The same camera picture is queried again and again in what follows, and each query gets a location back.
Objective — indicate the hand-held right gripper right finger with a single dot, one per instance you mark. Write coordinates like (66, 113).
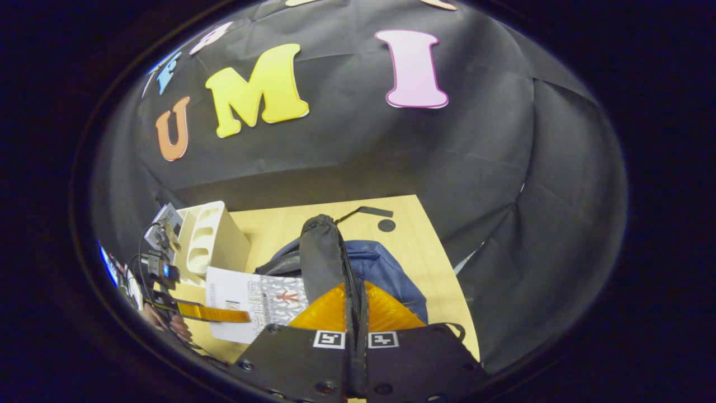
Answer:
(419, 364)

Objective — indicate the blue schoolbag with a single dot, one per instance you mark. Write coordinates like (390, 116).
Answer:
(386, 268)

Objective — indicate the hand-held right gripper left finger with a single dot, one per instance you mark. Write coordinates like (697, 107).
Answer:
(296, 364)

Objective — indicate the black table grommet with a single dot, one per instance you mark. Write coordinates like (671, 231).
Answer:
(386, 225)

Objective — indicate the white patterned cover book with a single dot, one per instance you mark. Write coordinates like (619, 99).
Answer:
(246, 291)

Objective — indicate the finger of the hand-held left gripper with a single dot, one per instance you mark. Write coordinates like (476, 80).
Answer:
(212, 313)

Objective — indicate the white bookshelf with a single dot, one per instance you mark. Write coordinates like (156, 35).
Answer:
(224, 252)

